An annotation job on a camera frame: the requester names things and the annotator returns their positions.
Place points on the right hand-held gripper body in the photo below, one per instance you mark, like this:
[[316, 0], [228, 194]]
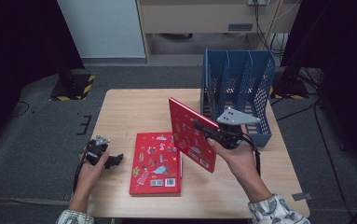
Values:
[[232, 137]]

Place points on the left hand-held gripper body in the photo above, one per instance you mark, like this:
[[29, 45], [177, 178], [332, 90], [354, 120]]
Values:
[[95, 151]]

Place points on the red picture book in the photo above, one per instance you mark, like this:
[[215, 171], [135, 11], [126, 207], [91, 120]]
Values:
[[185, 137], [154, 161]]

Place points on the blue plastic file rack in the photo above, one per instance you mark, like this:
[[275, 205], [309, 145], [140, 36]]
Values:
[[260, 137]]

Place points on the person's left hand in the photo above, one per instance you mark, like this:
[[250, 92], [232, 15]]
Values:
[[89, 180]]

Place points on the person's right hand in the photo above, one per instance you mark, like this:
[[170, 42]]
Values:
[[241, 161]]

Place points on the black floor tape marks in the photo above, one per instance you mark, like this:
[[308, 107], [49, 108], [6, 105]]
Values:
[[86, 125]]

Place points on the grey floor tape piece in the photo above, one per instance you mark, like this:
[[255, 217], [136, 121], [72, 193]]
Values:
[[302, 196]]

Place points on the dark flat object under desk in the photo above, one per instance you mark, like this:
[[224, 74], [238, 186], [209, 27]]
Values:
[[176, 36]]

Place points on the beige wooden desk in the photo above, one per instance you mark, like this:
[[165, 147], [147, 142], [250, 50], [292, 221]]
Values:
[[191, 18]]

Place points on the white cabinet panel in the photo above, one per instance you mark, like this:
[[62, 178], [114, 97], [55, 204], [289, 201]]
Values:
[[104, 28]]

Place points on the black curtain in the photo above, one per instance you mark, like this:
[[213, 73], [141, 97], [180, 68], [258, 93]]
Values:
[[347, 46], [11, 46]]

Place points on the white power socket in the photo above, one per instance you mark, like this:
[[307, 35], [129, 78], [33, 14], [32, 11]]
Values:
[[257, 2]]

